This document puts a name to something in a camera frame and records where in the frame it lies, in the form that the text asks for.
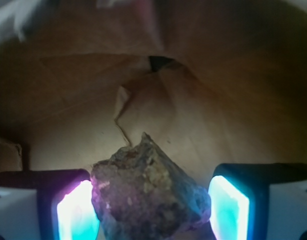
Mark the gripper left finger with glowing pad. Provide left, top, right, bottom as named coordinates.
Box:
left=0, top=169, right=100, bottom=240

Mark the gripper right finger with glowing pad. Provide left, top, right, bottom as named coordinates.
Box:
left=208, top=163, right=307, bottom=240

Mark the dark rough rock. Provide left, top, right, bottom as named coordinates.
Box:
left=90, top=133, right=212, bottom=240

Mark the brown paper bag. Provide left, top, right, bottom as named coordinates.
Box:
left=0, top=0, right=307, bottom=186

